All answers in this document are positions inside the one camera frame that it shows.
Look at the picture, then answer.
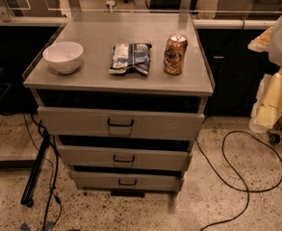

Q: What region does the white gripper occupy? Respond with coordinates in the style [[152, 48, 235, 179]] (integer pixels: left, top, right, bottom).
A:
[[248, 68, 282, 133]]

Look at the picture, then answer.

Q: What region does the grey bottom drawer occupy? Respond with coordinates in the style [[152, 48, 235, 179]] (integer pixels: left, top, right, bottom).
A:
[[71, 171, 183, 192]]

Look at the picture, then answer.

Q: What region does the grey drawer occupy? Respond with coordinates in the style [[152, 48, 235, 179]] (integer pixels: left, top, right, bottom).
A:
[[58, 145, 192, 171], [71, 171, 183, 192], [38, 107, 204, 141]]

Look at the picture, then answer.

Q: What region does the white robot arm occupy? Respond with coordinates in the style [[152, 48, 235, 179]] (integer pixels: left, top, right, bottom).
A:
[[247, 15, 282, 133]]

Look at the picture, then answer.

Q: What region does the grey drawer cabinet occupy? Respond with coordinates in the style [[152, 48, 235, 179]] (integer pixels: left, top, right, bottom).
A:
[[22, 11, 216, 198]]

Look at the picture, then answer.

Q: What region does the grey middle drawer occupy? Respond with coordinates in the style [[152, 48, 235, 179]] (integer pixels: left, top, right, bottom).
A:
[[58, 145, 192, 171]]

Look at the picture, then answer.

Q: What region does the grey top drawer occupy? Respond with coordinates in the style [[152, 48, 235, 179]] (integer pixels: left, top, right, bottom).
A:
[[38, 107, 204, 141]]

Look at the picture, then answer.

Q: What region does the black caster wheel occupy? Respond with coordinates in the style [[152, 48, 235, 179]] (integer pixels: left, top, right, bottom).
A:
[[269, 133, 281, 144]]

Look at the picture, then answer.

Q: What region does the orange soda can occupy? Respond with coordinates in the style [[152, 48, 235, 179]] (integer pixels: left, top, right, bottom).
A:
[[164, 34, 188, 75]]

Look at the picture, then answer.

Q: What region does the blue white snack bag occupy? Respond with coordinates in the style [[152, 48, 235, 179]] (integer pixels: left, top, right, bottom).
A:
[[109, 43, 152, 76]]

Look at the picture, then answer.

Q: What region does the small bottle in background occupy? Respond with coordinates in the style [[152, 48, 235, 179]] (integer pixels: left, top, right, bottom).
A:
[[106, 0, 115, 12]]

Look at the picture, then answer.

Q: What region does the white bowl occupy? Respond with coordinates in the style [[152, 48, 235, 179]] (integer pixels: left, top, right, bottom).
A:
[[42, 41, 84, 74]]

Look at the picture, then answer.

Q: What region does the black stand leg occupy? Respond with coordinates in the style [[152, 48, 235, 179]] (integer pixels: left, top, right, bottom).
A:
[[20, 130, 49, 208]]

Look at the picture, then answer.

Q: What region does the black floor cable right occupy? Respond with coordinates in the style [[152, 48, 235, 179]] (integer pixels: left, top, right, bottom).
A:
[[195, 130, 282, 231]]

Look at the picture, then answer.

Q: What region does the black cable left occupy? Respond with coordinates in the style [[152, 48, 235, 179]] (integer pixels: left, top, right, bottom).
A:
[[22, 113, 64, 231]]

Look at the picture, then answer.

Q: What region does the white rail bar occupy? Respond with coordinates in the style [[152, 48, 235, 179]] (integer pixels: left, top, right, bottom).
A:
[[0, 17, 275, 30]]

